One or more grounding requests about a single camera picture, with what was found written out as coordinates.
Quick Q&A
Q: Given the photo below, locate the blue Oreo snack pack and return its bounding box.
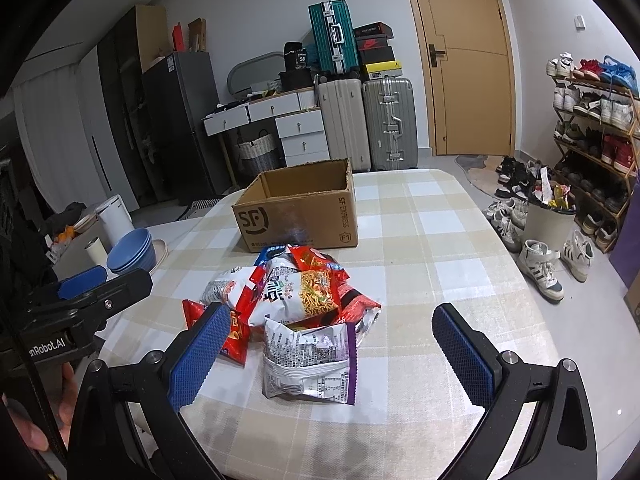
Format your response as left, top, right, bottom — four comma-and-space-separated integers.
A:
254, 245, 286, 266

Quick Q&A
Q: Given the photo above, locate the silver purple snack bag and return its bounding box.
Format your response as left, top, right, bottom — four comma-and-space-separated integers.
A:
262, 318, 358, 405

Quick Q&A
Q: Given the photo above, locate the red Oreo snack pack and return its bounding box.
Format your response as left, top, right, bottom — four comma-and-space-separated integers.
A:
288, 245, 349, 283

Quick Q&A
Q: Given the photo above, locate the person's left hand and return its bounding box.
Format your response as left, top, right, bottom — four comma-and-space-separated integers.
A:
2, 362, 79, 452

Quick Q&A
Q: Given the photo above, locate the blue bowls stack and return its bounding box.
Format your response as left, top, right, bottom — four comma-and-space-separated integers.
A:
106, 228, 156, 275

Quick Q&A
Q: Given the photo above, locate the white kettle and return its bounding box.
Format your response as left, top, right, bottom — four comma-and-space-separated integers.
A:
96, 194, 134, 246

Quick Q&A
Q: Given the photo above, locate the red chip bag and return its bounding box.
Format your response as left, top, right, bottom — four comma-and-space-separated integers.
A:
182, 299, 250, 366

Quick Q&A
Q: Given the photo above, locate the white silver snack bag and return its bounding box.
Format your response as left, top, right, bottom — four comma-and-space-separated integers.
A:
200, 266, 257, 309

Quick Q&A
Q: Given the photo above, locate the black refrigerator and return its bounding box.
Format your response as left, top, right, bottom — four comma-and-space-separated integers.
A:
142, 52, 231, 204

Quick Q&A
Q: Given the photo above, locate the white high-top sneaker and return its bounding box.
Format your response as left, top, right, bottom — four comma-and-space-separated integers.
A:
516, 238, 564, 304

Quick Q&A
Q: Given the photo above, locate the instant noodle packet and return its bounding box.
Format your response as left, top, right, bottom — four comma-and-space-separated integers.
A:
247, 255, 340, 327

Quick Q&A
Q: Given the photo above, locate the white trash bin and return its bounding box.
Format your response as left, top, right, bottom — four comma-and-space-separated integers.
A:
518, 194, 576, 266

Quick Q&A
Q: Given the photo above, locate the woven laundry basket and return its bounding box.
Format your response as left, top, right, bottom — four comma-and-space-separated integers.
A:
238, 129, 280, 177

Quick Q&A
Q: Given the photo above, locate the SF cardboard box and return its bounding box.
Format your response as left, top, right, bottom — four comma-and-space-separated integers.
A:
232, 159, 358, 252

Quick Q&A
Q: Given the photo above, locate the plaid tablecloth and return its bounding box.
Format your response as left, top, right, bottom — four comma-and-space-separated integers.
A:
94, 168, 561, 480

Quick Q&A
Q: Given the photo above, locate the white drawer desk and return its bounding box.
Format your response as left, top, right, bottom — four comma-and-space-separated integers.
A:
204, 88, 330, 166

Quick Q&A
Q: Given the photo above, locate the grey oval mirror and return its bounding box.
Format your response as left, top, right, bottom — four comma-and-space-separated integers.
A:
227, 51, 285, 99

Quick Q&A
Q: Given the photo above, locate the beige suitcase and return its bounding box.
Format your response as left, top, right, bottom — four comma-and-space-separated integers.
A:
318, 79, 372, 172

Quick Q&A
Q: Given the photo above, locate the wooden shoe rack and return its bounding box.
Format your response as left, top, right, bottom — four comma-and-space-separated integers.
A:
550, 75, 639, 252

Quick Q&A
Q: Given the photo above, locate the silver suitcase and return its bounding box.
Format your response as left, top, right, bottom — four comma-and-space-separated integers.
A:
362, 77, 418, 170

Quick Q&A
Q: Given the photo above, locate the teal suitcase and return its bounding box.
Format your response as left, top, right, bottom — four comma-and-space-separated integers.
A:
308, 0, 359, 75

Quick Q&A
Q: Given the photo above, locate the shoe boxes stack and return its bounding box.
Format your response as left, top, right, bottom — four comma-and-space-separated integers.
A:
354, 22, 402, 81

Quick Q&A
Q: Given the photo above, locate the wooden door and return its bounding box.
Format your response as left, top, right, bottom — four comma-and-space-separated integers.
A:
410, 0, 515, 155

